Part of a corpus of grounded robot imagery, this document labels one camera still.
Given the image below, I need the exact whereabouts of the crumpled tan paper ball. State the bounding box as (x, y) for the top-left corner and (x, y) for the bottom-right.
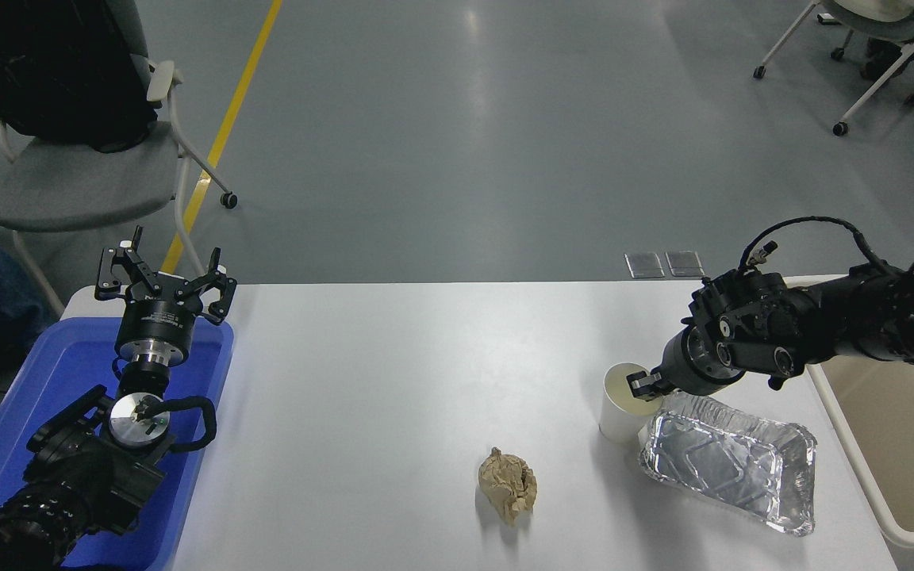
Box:
(478, 446), (538, 526)

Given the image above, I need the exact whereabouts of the large pale plastic bin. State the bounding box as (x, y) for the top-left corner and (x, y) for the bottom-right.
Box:
(782, 274), (914, 550)

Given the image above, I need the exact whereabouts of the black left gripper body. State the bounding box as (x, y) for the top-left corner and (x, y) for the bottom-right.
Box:
(117, 276), (202, 350)

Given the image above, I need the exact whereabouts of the silver foil tray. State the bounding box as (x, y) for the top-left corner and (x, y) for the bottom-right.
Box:
(638, 393), (818, 538)

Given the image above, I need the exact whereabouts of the grey metal floor plate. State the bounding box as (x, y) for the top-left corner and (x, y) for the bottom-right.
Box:
(624, 252), (665, 279)
(665, 251), (705, 278)

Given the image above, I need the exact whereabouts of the blue plastic tray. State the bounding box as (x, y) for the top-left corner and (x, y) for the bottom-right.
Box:
(0, 317), (234, 571)

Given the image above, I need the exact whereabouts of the grey wheeled office chair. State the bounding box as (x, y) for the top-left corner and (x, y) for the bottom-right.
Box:
(0, 0), (238, 318)
(753, 0), (914, 136)

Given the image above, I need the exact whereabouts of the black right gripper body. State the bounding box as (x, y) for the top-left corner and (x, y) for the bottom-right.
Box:
(658, 331), (716, 396)

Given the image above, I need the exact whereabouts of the white paper cup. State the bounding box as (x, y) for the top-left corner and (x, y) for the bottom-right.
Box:
(600, 362), (664, 445)

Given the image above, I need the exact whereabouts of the black jacket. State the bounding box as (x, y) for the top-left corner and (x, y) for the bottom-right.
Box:
(0, 0), (158, 154)

